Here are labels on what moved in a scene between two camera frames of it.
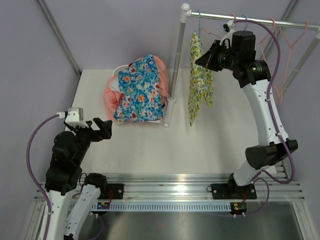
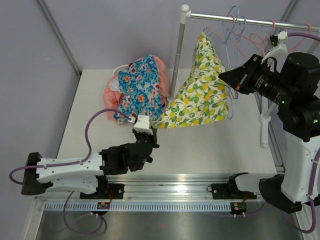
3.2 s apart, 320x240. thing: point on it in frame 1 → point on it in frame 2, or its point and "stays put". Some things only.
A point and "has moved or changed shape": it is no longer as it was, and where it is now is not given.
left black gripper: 105,132 → 153,137
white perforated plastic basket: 120,68 stays put
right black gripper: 208,60 → 244,75
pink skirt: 112,98 stays put
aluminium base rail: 186,187 stays put
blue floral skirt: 139,83 stays put
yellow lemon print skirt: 201,80 has moved or changed shape
